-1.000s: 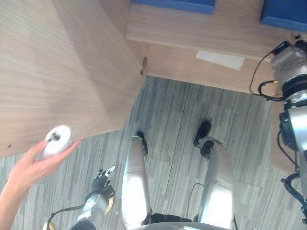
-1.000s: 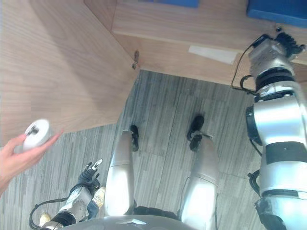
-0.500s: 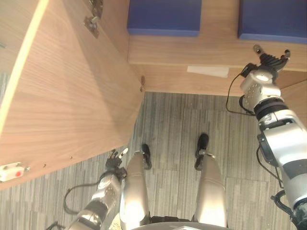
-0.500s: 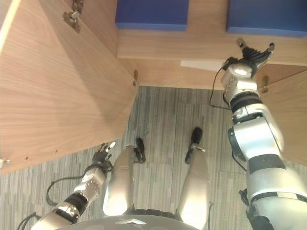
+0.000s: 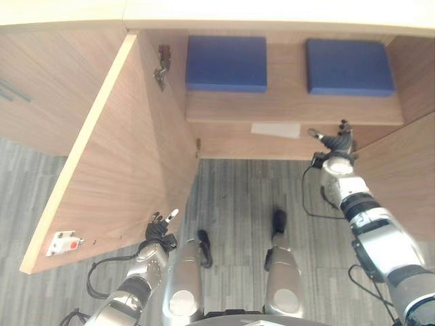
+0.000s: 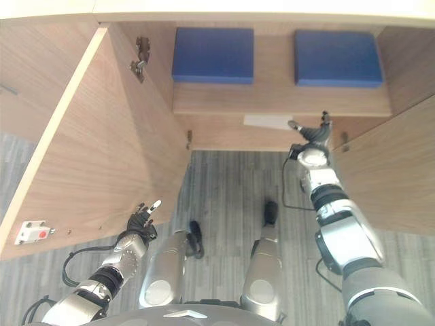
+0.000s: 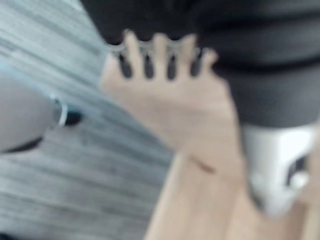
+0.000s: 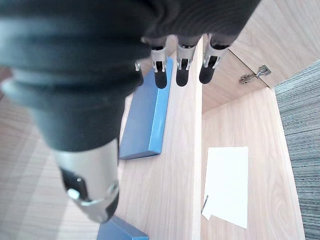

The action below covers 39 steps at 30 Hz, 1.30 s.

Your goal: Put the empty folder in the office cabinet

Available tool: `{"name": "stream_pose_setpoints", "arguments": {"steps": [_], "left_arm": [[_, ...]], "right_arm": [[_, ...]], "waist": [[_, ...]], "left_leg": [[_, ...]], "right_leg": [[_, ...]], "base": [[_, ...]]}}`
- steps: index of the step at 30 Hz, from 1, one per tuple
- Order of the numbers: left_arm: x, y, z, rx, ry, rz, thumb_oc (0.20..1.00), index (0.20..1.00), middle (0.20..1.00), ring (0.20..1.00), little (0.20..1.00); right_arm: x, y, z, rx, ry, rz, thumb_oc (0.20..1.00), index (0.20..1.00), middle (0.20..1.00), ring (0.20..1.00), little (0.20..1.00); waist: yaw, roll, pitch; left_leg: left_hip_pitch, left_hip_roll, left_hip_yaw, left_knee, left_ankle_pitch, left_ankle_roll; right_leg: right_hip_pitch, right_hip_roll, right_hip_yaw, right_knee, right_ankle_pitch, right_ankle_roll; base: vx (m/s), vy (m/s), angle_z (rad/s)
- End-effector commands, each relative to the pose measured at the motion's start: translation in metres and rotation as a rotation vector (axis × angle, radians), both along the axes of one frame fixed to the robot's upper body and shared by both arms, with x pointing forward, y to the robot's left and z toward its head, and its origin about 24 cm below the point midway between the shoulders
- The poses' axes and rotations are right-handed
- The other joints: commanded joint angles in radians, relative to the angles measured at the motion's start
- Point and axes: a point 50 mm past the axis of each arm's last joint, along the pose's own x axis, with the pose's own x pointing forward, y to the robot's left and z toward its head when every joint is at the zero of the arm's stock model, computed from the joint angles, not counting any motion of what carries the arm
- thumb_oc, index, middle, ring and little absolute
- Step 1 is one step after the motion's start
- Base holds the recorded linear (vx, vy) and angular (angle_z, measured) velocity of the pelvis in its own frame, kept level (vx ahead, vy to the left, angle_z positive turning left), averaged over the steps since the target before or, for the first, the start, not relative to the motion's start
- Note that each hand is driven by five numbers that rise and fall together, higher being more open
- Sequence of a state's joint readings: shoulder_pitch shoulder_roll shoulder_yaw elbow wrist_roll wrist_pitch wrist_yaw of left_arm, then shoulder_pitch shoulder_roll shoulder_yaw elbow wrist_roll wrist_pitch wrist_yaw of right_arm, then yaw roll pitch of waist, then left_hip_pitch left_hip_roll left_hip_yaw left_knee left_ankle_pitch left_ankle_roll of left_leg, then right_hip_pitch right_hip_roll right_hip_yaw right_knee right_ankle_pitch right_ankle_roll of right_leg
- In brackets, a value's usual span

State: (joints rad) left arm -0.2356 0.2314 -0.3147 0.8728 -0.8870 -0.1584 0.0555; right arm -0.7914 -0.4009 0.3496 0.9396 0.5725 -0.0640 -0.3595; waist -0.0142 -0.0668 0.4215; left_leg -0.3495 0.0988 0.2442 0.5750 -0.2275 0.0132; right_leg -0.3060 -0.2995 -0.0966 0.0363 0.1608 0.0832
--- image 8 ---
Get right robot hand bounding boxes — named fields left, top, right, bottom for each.
left=0, top=0, right=259, bottom=224

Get blue file folder box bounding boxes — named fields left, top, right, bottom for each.
left=96, top=216, right=149, bottom=240
left=118, top=57, right=174, bottom=161

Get wooden office cabinet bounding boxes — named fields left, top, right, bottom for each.
left=109, top=34, right=306, bottom=240

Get metal cabinet hinge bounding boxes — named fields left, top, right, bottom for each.
left=238, top=64, right=273, bottom=85

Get wooden cabinet door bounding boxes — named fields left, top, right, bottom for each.
left=228, top=0, right=320, bottom=89

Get white paper sheets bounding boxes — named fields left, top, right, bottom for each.
left=201, top=146, right=249, bottom=230

